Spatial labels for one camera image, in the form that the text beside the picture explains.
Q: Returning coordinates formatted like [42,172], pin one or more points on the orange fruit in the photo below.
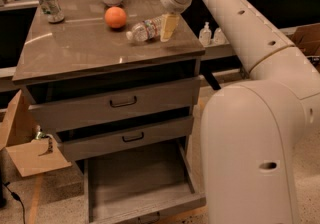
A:
[115,17]

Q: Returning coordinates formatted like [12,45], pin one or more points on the cardboard box on left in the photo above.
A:
[30,153]

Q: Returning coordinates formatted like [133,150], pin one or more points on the left sanitizer pump bottle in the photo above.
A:
[205,35]

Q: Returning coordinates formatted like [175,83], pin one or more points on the grey drawer cabinet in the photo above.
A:
[83,57]

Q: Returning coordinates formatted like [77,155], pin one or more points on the top grey drawer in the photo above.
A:
[120,105]

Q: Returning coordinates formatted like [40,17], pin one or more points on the right sanitizer pump bottle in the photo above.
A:
[219,37]

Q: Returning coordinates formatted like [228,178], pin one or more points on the sanitizer pump bottle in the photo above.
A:
[205,35]
[219,37]

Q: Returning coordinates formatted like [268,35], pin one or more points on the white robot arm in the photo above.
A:
[249,129]

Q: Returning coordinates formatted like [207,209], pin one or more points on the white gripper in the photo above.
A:
[169,0]

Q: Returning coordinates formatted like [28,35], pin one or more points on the open bottom grey drawer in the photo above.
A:
[141,185]

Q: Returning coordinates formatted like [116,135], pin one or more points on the white corovan cardboard box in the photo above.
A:
[307,39]

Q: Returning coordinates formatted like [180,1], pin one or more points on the middle grey drawer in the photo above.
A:
[98,145]

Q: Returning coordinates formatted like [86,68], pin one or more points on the clear plastic water bottle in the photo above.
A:
[145,30]

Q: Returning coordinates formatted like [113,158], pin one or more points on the crushed soda can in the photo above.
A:
[52,10]

